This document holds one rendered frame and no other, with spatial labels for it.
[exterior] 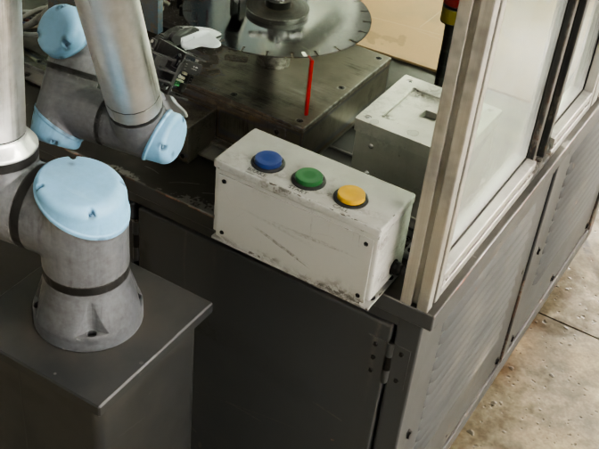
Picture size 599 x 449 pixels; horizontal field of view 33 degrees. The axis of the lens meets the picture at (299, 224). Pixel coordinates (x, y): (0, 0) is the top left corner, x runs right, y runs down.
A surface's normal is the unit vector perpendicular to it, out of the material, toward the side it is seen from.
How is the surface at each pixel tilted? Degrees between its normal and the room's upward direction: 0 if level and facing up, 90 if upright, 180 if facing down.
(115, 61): 107
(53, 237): 88
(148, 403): 90
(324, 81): 0
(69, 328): 73
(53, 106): 60
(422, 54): 0
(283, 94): 0
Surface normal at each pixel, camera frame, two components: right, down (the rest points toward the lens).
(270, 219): -0.52, 0.48
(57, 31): -0.52, -0.07
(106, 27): 0.02, 0.82
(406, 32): 0.09, -0.79
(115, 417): 0.85, 0.38
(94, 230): 0.38, 0.55
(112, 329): 0.56, 0.28
